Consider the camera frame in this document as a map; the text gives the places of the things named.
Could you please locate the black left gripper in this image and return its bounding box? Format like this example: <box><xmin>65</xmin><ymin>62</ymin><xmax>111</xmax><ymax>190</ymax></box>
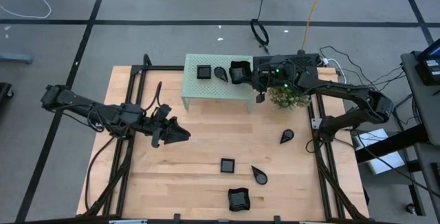
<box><xmin>137</xmin><ymin>105</ymin><xmax>192</xmax><ymax>148</ymax></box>

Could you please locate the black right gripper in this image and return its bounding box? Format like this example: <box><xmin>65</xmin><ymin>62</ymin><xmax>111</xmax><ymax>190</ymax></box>
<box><xmin>253</xmin><ymin>56</ymin><xmax>300</xmax><ymax>104</ymax></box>

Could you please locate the black wavy square mini bowl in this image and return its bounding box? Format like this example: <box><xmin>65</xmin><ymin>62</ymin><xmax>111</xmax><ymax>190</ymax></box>
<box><xmin>228</xmin><ymin>60</ymin><xmax>254</xmax><ymax>85</ymax></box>
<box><xmin>227</xmin><ymin>187</ymin><xmax>251</xmax><ymax>212</ymax></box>

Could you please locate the black teardrop mini plate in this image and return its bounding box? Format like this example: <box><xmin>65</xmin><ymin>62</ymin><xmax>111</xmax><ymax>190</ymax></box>
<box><xmin>279</xmin><ymin>128</ymin><xmax>295</xmax><ymax>145</ymax></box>
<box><xmin>213</xmin><ymin>66</ymin><xmax>230</xmax><ymax>83</ymax></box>
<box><xmin>250</xmin><ymin>164</ymin><xmax>268</xmax><ymax>186</ymax></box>

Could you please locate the black square mini plate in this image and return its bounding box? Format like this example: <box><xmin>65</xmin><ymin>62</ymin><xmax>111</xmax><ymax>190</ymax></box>
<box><xmin>196</xmin><ymin>65</ymin><xmax>212</xmax><ymax>80</ymax></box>
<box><xmin>220</xmin><ymin>158</ymin><xmax>236</xmax><ymax>174</ymax></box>

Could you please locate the green artificial potted plant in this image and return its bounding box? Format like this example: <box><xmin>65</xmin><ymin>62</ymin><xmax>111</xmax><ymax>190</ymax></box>
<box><xmin>267</xmin><ymin>85</ymin><xmax>312</xmax><ymax>110</ymax></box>

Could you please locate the mint green perforated shelf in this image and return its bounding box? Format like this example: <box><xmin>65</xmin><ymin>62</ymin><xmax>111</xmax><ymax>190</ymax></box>
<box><xmin>180</xmin><ymin>53</ymin><xmax>255</xmax><ymax>113</ymax></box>

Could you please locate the white power adapter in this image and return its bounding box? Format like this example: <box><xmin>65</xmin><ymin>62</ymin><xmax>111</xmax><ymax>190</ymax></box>
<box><xmin>321</xmin><ymin>57</ymin><xmax>347</xmax><ymax>86</ymax></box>

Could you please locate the silver metal bar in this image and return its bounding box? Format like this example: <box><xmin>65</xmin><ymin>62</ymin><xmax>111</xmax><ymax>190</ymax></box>
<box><xmin>108</xmin><ymin>219</ymin><xmax>149</xmax><ymax>224</ymax></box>

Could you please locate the black desk crossbar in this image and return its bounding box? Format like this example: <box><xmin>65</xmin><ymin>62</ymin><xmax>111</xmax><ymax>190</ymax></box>
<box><xmin>353</xmin><ymin>123</ymin><xmax>429</xmax><ymax>165</ymax></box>

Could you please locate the white box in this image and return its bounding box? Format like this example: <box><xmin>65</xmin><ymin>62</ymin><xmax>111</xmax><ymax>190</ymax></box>
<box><xmin>353</xmin><ymin>127</ymin><xmax>406</xmax><ymax>176</ymax></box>

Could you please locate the grey side desk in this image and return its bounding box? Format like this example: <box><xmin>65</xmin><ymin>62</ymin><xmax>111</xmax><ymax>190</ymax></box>
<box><xmin>400</xmin><ymin>50</ymin><xmax>440</xmax><ymax>224</ymax></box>

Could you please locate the black laptop computer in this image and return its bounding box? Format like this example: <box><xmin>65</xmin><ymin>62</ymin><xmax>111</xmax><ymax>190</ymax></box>
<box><xmin>414</xmin><ymin>37</ymin><xmax>440</xmax><ymax>86</ymax></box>

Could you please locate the black chair base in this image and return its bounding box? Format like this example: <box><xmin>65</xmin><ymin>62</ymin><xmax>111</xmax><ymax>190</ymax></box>
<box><xmin>0</xmin><ymin>82</ymin><xmax>14</xmax><ymax>102</ymax></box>

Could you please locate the grey floor bar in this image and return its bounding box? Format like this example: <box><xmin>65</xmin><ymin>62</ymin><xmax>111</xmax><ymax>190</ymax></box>
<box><xmin>0</xmin><ymin>52</ymin><xmax>34</xmax><ymax>65</ymax></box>

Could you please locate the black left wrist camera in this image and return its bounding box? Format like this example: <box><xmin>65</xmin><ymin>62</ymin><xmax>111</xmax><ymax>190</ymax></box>
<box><xmin>158</xmin><ymin>103</ymin><xmax>173</xmax><ymax>119</ymax></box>

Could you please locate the black left camera cable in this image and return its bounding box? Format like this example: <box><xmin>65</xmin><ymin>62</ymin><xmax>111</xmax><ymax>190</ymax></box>
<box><xmin>143</xmin><ymin>81</ymin><xmax>163</xmax><ymax>112</ymax></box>

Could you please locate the black coiled floor cable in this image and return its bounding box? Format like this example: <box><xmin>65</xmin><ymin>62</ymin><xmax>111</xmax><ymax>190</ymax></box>
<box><xmin>249</xmin><ymin>0</ymin><xmax>271</xmax><ymax>56</ymax></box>

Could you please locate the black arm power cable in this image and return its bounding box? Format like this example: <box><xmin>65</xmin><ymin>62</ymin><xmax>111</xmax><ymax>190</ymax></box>
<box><xmin>84</xmin><ymin>135</ymin><xmax>116</xmax><ymax>213</ymax></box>

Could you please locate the yellow floor cable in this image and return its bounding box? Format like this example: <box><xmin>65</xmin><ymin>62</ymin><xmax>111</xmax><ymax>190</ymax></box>
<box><xmin>300</xmin><ymin>0</ymin><xmax>327</xmax><ymax>52</ymax></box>

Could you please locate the thin black cable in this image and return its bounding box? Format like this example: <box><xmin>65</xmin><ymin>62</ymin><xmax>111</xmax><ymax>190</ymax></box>
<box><xmin>318</xmin><ymin>45</ymin><xmax>408</xmax><ymax>91</ymax></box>

